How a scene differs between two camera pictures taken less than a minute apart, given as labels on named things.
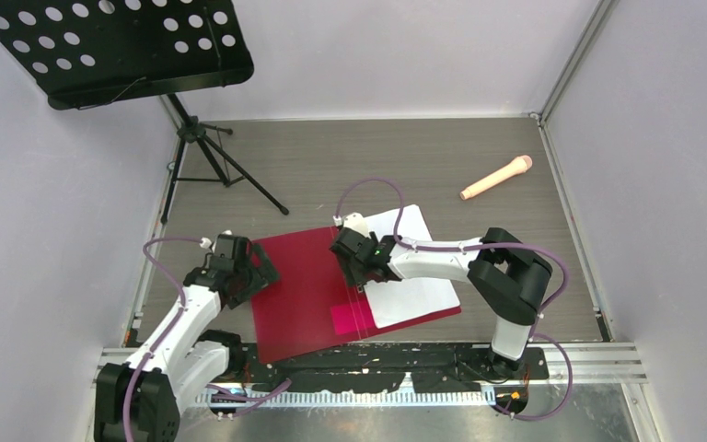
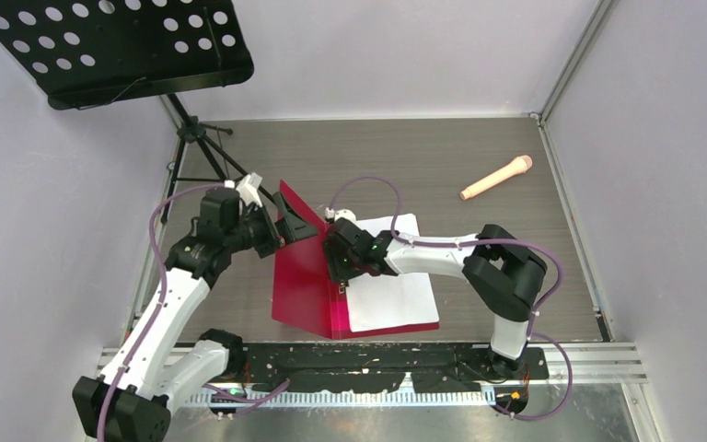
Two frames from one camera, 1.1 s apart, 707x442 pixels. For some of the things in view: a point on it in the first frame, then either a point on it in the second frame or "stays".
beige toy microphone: [519, 166] stays
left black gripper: [267, 275] → [289, 226]
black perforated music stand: [84, 53] stays
